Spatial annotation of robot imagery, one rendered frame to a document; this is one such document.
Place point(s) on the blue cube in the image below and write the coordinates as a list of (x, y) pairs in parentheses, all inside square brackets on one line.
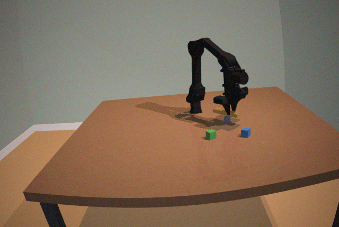
[(245, 132)]

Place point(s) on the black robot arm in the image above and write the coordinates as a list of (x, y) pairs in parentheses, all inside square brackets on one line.
[(230, 67)]

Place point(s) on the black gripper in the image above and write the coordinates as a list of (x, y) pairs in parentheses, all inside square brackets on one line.
[(227, 100)]

